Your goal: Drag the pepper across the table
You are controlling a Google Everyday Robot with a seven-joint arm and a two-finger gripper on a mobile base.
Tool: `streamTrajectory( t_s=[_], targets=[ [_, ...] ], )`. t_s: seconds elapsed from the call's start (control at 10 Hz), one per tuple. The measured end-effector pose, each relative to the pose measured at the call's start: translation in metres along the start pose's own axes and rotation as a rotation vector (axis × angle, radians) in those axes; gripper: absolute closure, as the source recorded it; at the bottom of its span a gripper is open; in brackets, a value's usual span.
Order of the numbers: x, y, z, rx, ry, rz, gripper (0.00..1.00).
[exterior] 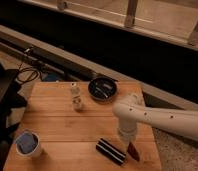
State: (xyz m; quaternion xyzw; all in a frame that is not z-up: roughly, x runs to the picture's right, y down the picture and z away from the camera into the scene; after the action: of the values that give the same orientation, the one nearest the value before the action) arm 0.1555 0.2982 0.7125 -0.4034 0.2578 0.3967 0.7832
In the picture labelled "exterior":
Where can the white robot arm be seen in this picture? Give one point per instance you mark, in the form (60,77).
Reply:
(129,113)

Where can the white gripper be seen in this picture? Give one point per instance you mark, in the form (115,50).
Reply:
(127,131)

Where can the white cup blue inside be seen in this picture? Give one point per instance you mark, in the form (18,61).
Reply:
(28,144)

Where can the dark red pepper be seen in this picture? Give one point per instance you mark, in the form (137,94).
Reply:
(133,152)

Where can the black round bowl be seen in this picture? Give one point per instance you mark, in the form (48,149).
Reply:
(102,89)

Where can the black white striped block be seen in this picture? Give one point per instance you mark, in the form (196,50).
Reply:
(111,152)

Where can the small white bottle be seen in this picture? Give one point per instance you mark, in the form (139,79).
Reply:
(76,97)

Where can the black stand left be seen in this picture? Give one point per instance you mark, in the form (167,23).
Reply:
(9,98)

